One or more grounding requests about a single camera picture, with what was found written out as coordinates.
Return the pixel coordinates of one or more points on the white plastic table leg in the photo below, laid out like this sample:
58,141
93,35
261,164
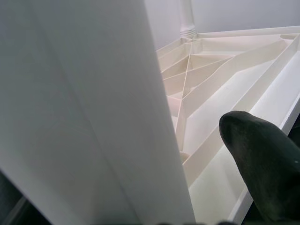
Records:
82,105
187,16

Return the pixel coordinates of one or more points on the white plastic table top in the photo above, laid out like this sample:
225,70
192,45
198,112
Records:
234,82

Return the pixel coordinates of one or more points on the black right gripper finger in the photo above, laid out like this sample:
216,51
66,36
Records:
269,164

